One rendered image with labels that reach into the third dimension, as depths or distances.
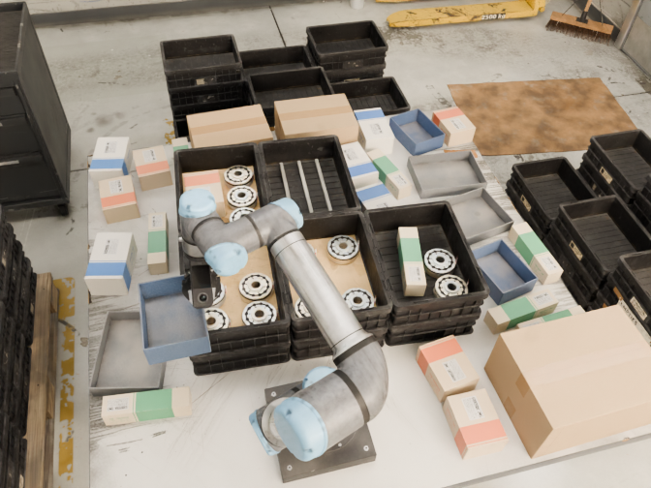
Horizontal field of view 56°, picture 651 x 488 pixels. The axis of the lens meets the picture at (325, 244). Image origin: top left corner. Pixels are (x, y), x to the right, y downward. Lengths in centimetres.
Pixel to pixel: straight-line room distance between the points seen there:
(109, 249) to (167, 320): 63
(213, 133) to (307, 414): 151
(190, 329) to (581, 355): 108
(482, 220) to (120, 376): 140
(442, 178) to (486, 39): 253
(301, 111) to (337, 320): 145
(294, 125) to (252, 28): 243
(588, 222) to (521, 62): 197
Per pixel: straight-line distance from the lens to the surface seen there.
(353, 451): 175
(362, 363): 117
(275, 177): 226
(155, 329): 159
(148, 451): 184
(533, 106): 429
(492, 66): 462
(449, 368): 188
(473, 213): 240
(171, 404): 182
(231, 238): 123
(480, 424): 181
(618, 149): 351
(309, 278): 122
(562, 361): 184
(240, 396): 187
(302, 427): 112
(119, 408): 185
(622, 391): 186
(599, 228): 302
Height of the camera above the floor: 236
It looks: 49 degrees down
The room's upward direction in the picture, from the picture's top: 3 degrees clockwise
